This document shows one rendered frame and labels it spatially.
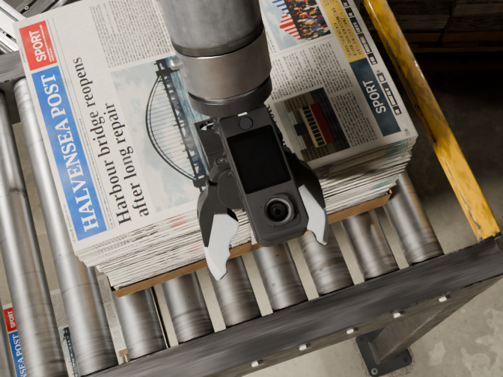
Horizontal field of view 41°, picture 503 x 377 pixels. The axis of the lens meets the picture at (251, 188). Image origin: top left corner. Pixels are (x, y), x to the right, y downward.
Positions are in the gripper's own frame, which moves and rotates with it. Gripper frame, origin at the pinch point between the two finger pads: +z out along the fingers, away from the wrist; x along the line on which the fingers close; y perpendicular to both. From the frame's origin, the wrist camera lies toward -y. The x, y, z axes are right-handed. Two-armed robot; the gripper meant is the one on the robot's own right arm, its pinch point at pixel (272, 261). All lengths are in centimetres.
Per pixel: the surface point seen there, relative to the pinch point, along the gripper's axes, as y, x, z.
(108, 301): 75, 32, 71
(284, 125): 9.9, -5.8, -8.5
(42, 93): 20.1, 17.6, -14.7
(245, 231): 13.4, 0.6, 7.2
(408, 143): 5.9, -17.6, -4.4
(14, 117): 53, 29, 4
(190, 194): 6.3, 5.8, -6.4
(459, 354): 42, -45, 92
